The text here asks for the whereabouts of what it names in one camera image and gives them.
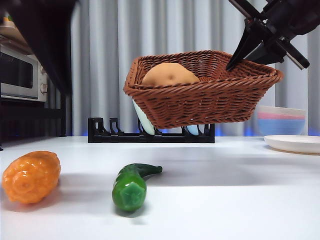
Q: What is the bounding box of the brown wicker basket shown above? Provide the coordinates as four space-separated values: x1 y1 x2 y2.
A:
123 49 285 130

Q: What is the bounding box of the tan potato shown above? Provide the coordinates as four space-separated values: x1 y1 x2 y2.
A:
141 62 200 85

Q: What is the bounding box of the green cucumber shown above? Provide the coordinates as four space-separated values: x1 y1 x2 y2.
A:
111 163 163 212

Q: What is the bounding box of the orange corn cob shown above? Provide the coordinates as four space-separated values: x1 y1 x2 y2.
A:
1 150 62 205

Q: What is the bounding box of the beige bowl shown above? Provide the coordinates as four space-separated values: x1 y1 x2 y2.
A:
257 105 306 117

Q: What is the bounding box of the pink bowl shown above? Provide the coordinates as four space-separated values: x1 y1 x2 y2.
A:
257 111 306 121

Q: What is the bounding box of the blue bowl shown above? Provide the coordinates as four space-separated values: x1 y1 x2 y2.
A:
256 119 306 136

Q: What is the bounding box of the white plate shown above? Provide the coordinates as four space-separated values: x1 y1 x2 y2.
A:
264 134 320 155

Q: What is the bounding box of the pale blue plate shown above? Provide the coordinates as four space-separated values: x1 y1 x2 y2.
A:
186 124 200 136

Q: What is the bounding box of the pale green plate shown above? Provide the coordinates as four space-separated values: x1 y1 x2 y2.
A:
132 99 156 135

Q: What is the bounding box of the grey curtain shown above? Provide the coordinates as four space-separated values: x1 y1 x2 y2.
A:
69 0 320 137

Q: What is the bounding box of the black dish rack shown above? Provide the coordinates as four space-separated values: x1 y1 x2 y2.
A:
87 117 216 144

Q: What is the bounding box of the black metal shelf rack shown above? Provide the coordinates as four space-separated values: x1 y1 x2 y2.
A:
0 94 73 151

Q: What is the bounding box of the silver toaster oven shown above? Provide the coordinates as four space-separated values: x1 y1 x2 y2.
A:
0 43 48 103

